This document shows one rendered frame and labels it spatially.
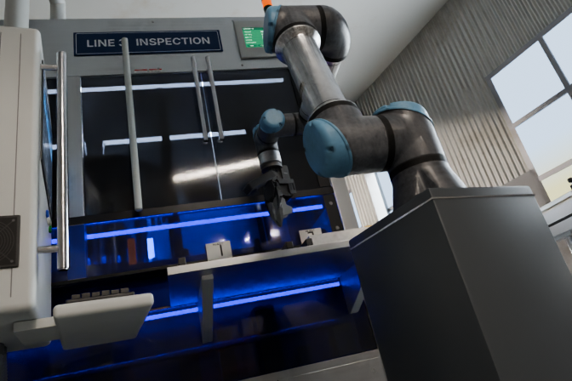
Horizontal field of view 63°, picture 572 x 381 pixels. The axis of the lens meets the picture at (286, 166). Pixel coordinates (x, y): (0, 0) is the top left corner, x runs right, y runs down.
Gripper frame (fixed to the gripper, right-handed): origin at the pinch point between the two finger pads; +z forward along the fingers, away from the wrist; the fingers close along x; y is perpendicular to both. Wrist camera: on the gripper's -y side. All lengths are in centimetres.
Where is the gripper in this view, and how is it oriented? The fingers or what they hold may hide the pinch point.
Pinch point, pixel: (277, 222)
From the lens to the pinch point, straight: 146.7
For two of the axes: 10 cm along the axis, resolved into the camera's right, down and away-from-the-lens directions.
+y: 8.6, 0.3, 5.1
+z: 2.1, 8.9, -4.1
